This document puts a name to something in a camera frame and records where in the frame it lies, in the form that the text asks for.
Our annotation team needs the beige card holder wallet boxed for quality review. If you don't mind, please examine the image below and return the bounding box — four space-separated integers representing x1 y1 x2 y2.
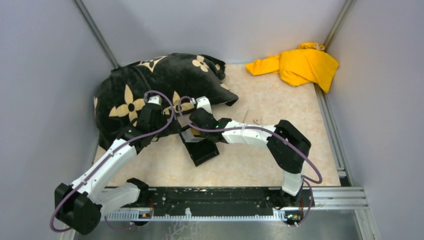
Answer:
242 109 263 125

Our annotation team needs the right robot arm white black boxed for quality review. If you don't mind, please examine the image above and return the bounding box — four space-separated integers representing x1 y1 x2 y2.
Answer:
189 108 312 206

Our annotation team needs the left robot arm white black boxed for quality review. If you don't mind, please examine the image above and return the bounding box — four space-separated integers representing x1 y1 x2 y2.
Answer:
49 102 176 235

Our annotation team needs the black card tray box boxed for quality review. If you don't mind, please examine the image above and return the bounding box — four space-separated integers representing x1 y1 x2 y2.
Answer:
179 132 220 167

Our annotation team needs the black floral plush pillow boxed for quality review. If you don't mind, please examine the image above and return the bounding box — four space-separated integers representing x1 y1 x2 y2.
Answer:
93 53 239 150

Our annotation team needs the yellow cloth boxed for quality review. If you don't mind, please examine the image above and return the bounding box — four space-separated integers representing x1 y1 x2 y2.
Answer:
245 42 340 93

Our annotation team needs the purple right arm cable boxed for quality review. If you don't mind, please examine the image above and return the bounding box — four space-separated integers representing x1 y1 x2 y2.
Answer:
177 96 323 228

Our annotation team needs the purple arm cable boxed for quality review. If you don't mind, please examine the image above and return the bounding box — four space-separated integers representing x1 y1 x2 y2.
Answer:
49 90 176 233
177 96 323 228

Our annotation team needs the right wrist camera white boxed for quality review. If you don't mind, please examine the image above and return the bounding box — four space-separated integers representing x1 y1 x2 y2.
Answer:
195 96 212 114

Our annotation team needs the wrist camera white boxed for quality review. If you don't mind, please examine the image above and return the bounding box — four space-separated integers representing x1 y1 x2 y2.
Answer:
195 96 212 114
147 95 163 106

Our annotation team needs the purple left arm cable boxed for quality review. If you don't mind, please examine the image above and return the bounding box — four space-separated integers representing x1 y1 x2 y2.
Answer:
49 90 176 233

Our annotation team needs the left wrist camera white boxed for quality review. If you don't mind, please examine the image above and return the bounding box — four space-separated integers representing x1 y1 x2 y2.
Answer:
147 95 163 106

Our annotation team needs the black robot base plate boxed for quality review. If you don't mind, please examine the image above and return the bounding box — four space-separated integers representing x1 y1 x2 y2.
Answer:
128 186 315 226

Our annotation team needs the white toothed cable strip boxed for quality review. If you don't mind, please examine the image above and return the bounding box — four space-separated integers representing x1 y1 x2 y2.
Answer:
106 208 288 222

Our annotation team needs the aluminium front rail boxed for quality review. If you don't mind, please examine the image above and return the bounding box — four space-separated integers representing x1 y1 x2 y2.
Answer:
312 186 369 210

